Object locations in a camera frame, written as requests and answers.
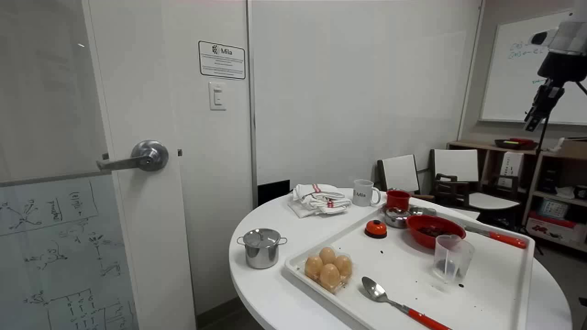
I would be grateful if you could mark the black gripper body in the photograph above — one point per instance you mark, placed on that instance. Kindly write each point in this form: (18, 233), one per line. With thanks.
(548, 99)

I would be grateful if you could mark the colourless plastic cup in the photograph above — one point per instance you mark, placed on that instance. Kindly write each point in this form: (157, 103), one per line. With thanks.
(451, 259)

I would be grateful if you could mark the red bowl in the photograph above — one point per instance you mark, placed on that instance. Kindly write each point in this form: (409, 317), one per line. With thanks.
(434, 231)

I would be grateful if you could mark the small red cup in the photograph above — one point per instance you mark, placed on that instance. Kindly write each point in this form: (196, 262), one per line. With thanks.
(398, 200)

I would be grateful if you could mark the red flat tray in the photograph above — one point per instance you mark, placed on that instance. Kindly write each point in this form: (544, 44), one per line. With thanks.
(515, 143)

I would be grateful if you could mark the thin black pole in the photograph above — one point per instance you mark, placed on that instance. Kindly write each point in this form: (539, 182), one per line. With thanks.
(541, 158)

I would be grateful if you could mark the white chair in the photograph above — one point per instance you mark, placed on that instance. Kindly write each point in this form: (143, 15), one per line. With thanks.
(455, 165)
(400, 173)

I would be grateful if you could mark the red white box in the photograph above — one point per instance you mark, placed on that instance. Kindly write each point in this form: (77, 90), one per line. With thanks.
(555, 229)

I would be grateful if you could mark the white mug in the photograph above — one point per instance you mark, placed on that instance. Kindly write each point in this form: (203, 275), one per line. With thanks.
(363, 193)

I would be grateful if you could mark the white plastic tray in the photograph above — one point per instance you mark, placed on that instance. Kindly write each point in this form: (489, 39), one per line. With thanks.
(403, 275)

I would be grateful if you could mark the white cloth red print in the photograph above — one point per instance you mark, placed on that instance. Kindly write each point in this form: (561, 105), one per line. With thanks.
(317, 200)

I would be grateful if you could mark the brown egg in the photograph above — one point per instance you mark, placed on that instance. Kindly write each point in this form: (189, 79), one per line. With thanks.
(343, 266)
(311, 268)
(328, 253)
(330, 277)

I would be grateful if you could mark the clear plastic egg pack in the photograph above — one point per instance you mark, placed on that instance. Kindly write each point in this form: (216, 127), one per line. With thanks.
(323, 262)

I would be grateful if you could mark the small steel pot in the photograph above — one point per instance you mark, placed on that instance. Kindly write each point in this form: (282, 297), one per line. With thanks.
(260, 250)

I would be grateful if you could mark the white door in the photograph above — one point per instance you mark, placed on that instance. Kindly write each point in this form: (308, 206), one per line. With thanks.
(143, 79)

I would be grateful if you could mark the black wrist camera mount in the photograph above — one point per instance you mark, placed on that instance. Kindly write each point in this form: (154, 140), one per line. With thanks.
(559, 66)

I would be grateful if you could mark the wall whiteboard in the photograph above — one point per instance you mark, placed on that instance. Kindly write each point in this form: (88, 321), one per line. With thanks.
(506, 74)

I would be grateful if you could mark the grey wall joint strip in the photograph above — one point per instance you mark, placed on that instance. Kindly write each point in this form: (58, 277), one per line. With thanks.
(251, 92)

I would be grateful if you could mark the white light switch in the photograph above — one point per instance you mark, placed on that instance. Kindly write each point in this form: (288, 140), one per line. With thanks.
(216, 96)

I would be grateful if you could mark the white wall sign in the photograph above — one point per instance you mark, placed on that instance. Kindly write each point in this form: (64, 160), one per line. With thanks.
(220, 59)

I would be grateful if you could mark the frosted glass wall panel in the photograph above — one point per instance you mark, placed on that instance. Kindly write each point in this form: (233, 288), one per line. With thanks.
(47, 92)

